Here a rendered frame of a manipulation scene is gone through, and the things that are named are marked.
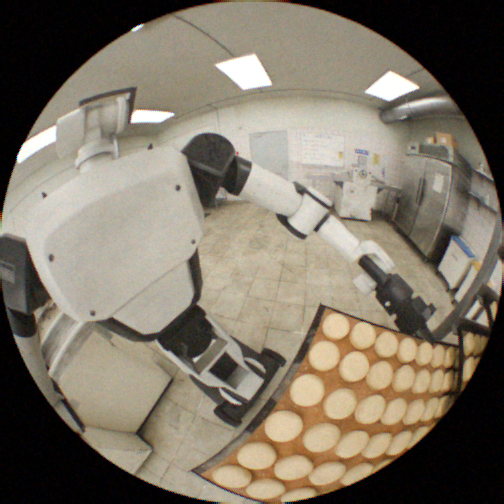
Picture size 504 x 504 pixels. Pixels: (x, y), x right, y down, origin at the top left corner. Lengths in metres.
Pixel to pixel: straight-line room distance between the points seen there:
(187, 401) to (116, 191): 1.34
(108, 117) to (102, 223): 0.15
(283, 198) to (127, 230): 0.30
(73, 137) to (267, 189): 0.36
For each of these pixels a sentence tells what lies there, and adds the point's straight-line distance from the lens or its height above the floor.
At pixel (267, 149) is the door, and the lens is 4.30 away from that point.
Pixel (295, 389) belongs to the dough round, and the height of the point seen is 1.00.
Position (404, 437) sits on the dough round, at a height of 1.00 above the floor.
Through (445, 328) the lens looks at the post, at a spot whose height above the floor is 1.01.
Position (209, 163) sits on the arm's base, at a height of 1.25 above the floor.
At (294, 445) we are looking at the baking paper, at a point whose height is 0.98.
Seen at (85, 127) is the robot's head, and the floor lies 1.35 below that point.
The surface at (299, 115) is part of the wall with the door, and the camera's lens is 4.35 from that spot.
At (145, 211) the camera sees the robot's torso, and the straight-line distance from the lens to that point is 0.18.
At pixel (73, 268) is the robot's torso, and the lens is 0.19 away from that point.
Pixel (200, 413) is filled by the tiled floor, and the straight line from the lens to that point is 1.34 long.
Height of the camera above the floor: 1.24
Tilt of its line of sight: 35 degrees down
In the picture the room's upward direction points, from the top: 6 degrees counter-clockwise
